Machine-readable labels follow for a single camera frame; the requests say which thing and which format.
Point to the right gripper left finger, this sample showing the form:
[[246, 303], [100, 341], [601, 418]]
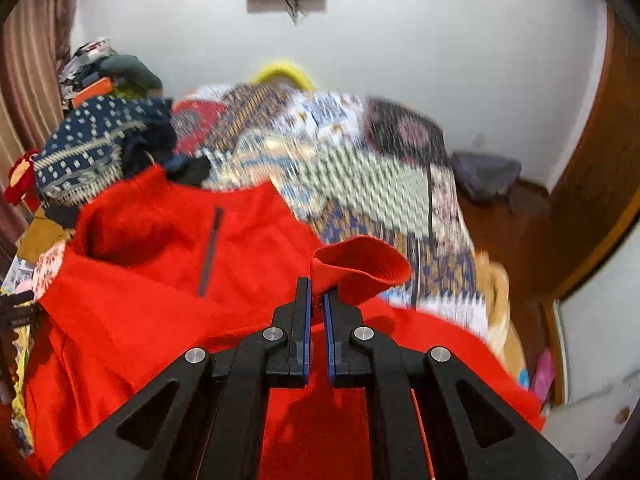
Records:
[[288, 340]]

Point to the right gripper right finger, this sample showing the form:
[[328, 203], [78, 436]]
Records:
[[348, 363]]

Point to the red sports jacket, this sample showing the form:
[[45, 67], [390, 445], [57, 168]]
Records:
[[156, 268]]

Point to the red plush toy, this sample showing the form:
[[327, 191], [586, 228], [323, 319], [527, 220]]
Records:
[[22, 183]]

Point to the patchwork patterned bed quilt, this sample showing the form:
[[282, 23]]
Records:
[[347, 166]]

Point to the tan fleece blanket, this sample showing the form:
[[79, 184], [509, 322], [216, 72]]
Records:
[[492, 282]]

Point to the navy patterned folded blanket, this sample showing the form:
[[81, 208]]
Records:
[[103, 141]]

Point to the grey backpack on floor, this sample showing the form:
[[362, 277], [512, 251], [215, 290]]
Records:
[[484, 177]]

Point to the pink croc shoe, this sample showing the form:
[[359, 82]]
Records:
[[544, 376]]

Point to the black folded garment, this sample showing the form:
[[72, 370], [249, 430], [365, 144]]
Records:
[[185, 167]]

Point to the orange box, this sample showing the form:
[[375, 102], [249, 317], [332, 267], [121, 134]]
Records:
[[101, 87]]

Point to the yellow curved headboard cushion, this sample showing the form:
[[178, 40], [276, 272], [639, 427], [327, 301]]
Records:
[[283, 70]]

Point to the brown wooden door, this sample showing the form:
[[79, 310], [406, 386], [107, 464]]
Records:
[[596, 200]]

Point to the striped red curtain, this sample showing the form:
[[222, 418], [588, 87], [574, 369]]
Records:
[[35, 46]]

